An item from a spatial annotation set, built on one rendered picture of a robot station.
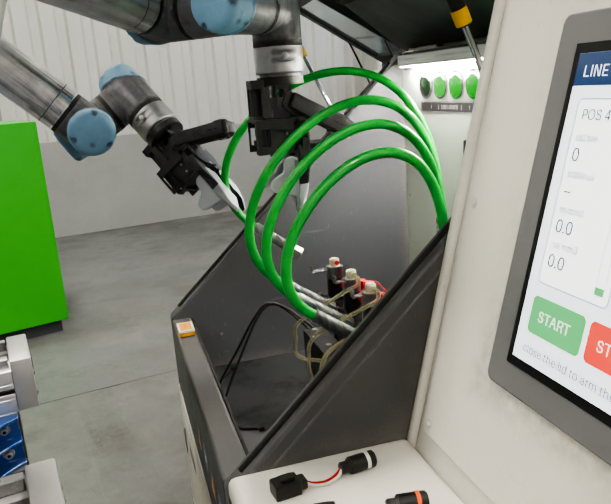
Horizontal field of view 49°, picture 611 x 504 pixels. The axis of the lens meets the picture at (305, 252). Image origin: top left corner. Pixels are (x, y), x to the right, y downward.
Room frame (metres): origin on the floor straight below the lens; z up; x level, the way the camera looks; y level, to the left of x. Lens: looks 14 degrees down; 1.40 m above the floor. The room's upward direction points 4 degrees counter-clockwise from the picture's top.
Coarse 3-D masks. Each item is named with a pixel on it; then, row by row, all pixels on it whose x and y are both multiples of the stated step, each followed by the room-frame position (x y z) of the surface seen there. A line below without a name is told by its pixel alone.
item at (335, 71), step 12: (312, 72) 1.15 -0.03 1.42; (324, 72) 1.14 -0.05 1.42; (336, 72) 1.14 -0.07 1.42; (348, 72) 1.14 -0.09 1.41; (360, 72) 1.14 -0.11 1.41; (372, 72) 1.14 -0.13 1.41; (300, 84) 1.15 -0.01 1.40; (384, 84) 1.13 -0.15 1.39; (396, 84) 1.13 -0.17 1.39; (408, 96) 1.13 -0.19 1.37; (420, 120) 1.12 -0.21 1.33; (240, 132) 1.16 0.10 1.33; (228, 156) 1.16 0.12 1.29; (228, 168) 1.17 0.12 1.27; (228, 180) 1.17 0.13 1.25; (240, 216) 1.16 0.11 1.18
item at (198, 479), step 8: (184, 408) 1.24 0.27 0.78; (184, 416) 1.28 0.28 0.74; (184, 432) 1.30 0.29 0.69; (192, 432) 1.13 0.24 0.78; (192, 440) 1.13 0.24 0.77; (192, 448) 1.16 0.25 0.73; (192, 456) 1.17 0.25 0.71; (192, 464) 1.22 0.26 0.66; (200, 464) 1.02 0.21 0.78; (192, 472) 1.25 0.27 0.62; (200, 472) 1.03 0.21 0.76; (192, 480) 1.29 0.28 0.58; (200, 480) 1.05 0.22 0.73; (200, 488) 1.08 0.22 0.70; (200, 496) 1.10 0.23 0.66; (208, 496) 0.93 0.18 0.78
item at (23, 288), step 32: (0, 128) 3.86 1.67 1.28; (32, 128) 3.96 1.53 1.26; (0, 160) 3.85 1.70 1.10; (32, 160) 3.94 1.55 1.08; (0, 192) 3.83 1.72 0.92; (32, 192) 3.92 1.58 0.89; (0, 224) 3.81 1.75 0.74; (32, 224) 3.91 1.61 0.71; (0, 256) 3.79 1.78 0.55; (32, 256) 3.89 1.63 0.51; (0, 288) 3.78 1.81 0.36; (32, 288) 3.87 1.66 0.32; (0, 320) 3.76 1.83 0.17; (32, 320) 3.85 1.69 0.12
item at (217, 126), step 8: (216, 120) 1.20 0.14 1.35; (224, 120) 1.18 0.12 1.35; (192, 128) 1.20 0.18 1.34; (200, 128) 1.19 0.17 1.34; (208, 128) 1.19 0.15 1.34; (216, 128) 1.18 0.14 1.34; (224, 128) 1.18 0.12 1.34; (232, 128) 1.20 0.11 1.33; (176, 136) 1.21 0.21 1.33; (184, 136) 1.20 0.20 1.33; (192, 136) 1.20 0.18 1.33; (200, 136) 1.19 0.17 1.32; (208, 136) 1.19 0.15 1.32; (216, 136) 1.19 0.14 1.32; (224, 136) 1.19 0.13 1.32; (176, 144) 1.21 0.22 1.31; (200, 144) 1.23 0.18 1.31
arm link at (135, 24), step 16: (48, 0) 0.85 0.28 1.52; (64, 0) 0.86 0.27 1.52; (80, 0) 0.87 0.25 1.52; (96, 0) 0.88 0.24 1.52; (112, 0) 0.90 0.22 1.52; (128, 0) 0.92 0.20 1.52; (144, 0) 0.95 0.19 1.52; (160, 0) 0.97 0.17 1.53; (176, 0) 0.98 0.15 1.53; (96, 16) 0.91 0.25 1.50; (112, 16) 0.92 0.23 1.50; (128, 16) 0.94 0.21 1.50; (144, 16) 0.95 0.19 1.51; (160, 16) 0.98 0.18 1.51; (176, 16) 0.98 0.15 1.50; (128, 32) 1.03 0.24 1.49; (144, 32) 0.98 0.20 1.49; (160, 32) 0.99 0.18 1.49; (176, 32) 0.99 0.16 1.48
